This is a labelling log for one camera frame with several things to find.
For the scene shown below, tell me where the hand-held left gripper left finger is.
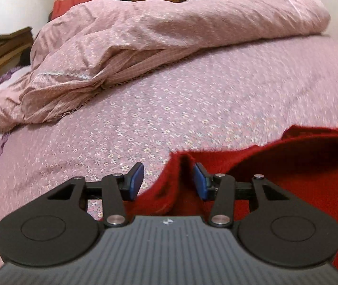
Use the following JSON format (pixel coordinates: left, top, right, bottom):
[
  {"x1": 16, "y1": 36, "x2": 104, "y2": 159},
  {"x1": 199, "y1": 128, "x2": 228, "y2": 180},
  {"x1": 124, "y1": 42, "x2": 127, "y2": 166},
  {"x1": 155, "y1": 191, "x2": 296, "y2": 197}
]
[{"x1": 47, "y1": 162, "x2": 145, "y2": 228}]

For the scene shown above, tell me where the dark cloth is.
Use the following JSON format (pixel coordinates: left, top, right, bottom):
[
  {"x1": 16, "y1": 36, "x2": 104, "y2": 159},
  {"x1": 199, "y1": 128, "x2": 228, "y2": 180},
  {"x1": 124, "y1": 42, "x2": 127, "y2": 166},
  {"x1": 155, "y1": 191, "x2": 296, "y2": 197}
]
[{"x1": 19, "y1": 48, "x2": 33, "y2": 67}]

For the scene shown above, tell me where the purple floral bed sheet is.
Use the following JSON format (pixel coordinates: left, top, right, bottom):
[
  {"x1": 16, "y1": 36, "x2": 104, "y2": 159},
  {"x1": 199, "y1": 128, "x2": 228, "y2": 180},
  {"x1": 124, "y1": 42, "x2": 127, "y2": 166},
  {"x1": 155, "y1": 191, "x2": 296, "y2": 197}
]
[{"x1": 0, "y1": 34, "x2": 338, "y2": 274}]

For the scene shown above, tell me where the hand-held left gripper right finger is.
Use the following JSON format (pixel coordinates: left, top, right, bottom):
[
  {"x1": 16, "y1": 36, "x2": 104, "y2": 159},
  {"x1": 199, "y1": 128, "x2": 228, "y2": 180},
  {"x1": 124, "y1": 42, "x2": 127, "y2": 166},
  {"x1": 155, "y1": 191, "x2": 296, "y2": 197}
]
[{"x1": 193, "y1": 163, "x2": 291, "y2": 228}]

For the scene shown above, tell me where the pink floral duvet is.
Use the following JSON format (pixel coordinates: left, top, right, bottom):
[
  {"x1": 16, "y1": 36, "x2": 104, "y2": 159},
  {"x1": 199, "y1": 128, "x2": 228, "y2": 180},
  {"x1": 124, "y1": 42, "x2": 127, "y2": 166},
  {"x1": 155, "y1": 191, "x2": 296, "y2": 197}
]
[{"x1": 0, "y1": 0, "x2": 331, "y2": 133}]

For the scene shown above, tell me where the red knit sweater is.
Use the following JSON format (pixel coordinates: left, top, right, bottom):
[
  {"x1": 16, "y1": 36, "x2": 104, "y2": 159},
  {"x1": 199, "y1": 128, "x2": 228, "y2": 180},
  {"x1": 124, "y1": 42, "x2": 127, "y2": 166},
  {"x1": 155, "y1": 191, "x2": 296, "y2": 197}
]
[{"x1": 136, "y1": 123, "x2": 338, "y2": 280}]

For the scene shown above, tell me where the purple ruffled cloth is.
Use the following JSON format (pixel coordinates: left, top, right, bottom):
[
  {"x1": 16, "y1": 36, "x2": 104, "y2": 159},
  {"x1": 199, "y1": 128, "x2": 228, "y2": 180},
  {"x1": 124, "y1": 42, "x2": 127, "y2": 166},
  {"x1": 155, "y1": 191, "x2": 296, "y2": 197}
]
[{"x1": 0, "y1": 66, "x2": 27, "y2": 98}]

